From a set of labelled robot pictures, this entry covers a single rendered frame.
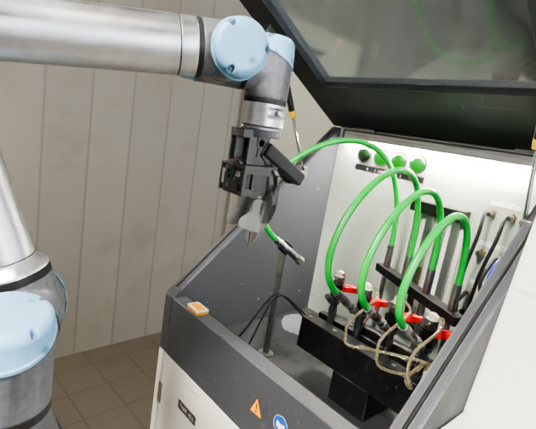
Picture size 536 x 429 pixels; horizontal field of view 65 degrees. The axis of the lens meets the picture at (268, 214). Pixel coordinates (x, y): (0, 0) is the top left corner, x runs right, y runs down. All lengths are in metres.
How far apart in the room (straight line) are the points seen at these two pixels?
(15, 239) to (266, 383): 0.51
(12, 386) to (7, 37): 0.41
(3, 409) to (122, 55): 0.46
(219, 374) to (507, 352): 0.57
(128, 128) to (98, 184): 0.34
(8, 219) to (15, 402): 0.25
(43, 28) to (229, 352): 0.69
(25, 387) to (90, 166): 1.83
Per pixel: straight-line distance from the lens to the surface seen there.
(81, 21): 0.56
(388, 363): 0.96
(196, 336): 1.06
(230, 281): 1.23
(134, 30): 0.56
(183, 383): 1.16
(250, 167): 0.71
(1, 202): 0.72
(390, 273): 1.15
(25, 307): 0.67
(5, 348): 0.62
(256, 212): 0.76
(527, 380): 0.87
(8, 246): 0.73
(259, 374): 0.89
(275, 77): 0.73
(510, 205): 1.13
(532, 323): 0.86
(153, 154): 2.54
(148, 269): 2.72
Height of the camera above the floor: 1.41
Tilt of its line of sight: 11 degrees down
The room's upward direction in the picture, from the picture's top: 9 degrees clockwise
